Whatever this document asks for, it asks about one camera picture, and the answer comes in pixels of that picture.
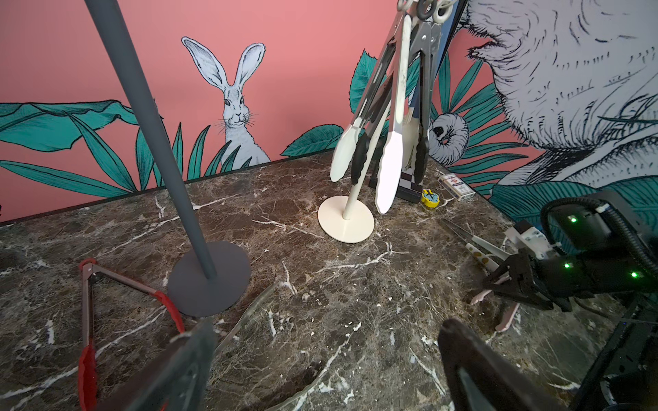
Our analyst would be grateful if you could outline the pink tongs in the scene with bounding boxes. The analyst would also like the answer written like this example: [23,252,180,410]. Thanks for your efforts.
[470,289,520,333]

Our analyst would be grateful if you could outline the cream steel tongs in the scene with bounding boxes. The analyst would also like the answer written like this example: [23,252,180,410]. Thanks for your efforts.
[330,1,413,214]

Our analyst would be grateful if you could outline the black front rail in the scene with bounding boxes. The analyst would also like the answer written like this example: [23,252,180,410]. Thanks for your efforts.
[569,296,657,410]

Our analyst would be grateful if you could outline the white spotted tongs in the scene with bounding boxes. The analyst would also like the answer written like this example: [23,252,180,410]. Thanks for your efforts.
[440,219,511,272]

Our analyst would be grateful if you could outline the red steel tongs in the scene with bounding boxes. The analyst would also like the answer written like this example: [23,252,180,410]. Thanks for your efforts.
[77,259,185,410]

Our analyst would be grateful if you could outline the grey utensil rack stand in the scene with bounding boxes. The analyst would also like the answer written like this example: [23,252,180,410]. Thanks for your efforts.
[85,0,251,318]

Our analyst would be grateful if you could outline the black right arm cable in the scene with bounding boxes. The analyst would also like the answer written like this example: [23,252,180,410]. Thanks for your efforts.
[539,196,658,273]

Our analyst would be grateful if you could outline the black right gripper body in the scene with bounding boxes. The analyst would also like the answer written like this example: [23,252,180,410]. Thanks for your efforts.
[528,248,657,311]

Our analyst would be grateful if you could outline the playing card box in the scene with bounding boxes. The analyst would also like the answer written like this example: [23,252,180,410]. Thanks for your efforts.
[440,173,476,201]

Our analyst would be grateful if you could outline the yellow tree puzzle block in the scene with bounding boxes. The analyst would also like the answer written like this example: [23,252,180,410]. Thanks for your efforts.
[421,189,440,209]

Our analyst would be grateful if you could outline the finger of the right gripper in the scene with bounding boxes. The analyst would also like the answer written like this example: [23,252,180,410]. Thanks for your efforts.
[483,249,534,288]
[483,284,555,311]

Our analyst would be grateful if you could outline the black white chessboard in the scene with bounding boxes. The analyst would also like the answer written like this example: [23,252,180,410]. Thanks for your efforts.
[396,172,423,204]

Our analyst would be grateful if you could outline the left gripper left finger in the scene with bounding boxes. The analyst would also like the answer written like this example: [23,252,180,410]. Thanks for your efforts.
[95,320,216,410]

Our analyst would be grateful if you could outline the cream utensil rack stand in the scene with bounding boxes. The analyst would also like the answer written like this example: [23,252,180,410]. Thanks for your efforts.
[317,126,388,243]

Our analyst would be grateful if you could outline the black steel tongs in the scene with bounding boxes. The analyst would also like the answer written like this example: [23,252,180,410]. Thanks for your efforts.
[332,1,452,185]

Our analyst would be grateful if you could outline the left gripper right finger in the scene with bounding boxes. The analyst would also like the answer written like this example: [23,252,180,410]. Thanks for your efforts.
[438,319,565,411]

